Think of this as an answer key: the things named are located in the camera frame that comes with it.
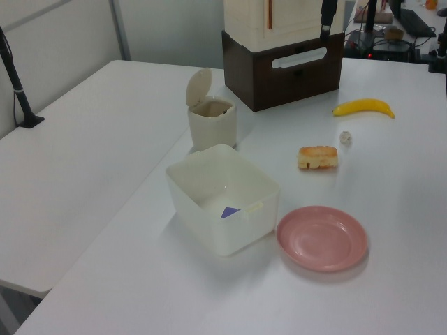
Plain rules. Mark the small brown cardboard box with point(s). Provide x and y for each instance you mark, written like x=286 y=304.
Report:
x=394 y=32

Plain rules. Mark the cream trash can with lid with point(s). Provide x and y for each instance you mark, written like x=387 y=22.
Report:
x=213 y=130

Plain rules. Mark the black clamp mount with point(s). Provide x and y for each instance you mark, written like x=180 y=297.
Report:
x=438 y=56

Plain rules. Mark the black monitor stand pole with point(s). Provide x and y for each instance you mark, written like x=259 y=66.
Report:
x=371 y=15

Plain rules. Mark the yellow toy banana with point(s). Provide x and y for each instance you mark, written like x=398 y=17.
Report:
x=363 y=105

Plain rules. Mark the small paper ball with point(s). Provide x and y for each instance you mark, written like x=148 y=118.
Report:
x=345 y=137

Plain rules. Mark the dark brown drawer box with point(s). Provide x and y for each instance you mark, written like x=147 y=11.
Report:
x=279 y=83

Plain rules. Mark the grey partition post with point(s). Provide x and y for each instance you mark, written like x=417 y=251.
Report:
x=120 y=31

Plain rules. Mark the toy bread slice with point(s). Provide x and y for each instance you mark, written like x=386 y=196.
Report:
x=317 y=157

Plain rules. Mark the black electronics unit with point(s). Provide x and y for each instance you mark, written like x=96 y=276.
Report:
x=387 y=49

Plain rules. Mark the black camera stand pole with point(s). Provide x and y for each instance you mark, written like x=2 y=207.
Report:
x=19 y=94

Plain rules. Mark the pink plastic plate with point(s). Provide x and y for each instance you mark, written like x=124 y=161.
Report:
x=321 y=240

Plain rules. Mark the white plastic storage bin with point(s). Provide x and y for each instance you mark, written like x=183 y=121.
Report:
x=244 y=230

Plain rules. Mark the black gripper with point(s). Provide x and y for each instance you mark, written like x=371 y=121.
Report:
x=329 y=7

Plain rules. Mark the purple card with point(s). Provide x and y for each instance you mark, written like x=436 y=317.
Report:
x=228 y=213

